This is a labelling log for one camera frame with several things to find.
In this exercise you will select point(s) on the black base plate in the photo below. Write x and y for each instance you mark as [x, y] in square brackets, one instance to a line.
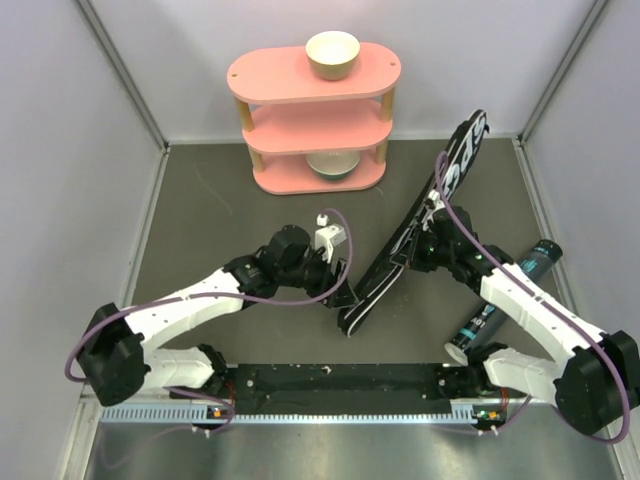
[348, 389]

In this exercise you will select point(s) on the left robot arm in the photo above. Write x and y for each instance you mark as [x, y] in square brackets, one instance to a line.
[124, 352]

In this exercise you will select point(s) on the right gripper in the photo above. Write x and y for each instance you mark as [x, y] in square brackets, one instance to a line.
[416, 261]

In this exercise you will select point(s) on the green bowl on bottom shelf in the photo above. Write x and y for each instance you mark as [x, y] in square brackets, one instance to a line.
[333, 166]

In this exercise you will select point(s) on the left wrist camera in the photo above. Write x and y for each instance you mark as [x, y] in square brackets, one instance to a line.
[327, 237]

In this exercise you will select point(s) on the pink three-tier shelf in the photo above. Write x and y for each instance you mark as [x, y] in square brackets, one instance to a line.
[287, 113]

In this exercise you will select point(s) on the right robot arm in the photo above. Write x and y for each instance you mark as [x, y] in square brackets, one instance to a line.
[523, 339]

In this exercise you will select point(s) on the black racket bag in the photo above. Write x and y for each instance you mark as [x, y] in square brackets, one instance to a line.
[388, 265]

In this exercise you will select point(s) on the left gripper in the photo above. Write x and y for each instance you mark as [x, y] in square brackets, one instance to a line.
[343, 297]

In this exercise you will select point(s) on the cream bowl on top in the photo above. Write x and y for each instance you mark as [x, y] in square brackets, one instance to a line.
[332, 54]

